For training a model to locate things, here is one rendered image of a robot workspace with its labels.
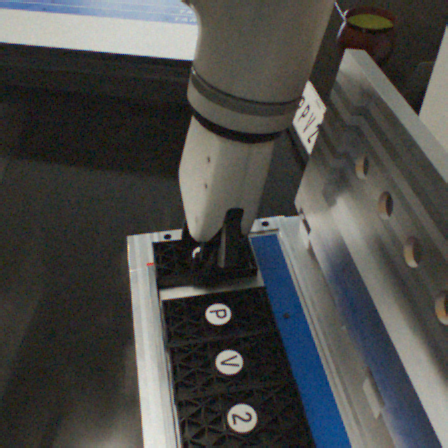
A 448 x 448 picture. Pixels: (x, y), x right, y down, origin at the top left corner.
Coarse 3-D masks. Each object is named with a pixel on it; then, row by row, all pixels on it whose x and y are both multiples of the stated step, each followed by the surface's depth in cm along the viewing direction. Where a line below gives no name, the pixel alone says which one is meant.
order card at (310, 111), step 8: (312, 88) 68; (304, 96) 69; (312, 96) 67; (304, 104) 69; (312, 104) 67; (320, 104) 65; (304, 112) 68; (312, 112) 67; (320, 112) 65; (296, 120) 70; (304, 120) 68; (312, 120) 66; (320, 120) 65; (296, 128) 69; (304, 128) 68; (312, 128) 66; (304, 136) 67; (312, 136) 66; (304, 144) 67; (312, 144) 65
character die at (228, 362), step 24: (240, 336) 45; (264, 336) 45; (192, 360) 44; (216, 360) 43; (240, 360) 43; (264, 360) 43; (288, 360) 43; (192, 384) 41; (216, 384) 41; (240, 384) 42
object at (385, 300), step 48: (336, 96) 45; (384, 96) 38; (336, 144) 45; (384, 144) 40; (432, 144) 34; (336, 192) 48; (384, 192) 40; (432, 192) 34; (336, 240) 46; (384, 240) 40; (432, 240) 34; (336, 288) 46; (384, 288) 40; (432, 288) 34; (384, 336) 38; (432, 336) 34; (384, 384) 38; (432, 384) 35; (432, 432) 33
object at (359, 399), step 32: (256, 224) 56; (288, 224) 56; (288, 256) 53; (320, 288) 50; (320, 320) 47; (320, 352) 45; (352, 352) 45; (352, 384) 43; (160, 416) 41; (352, 416) 40
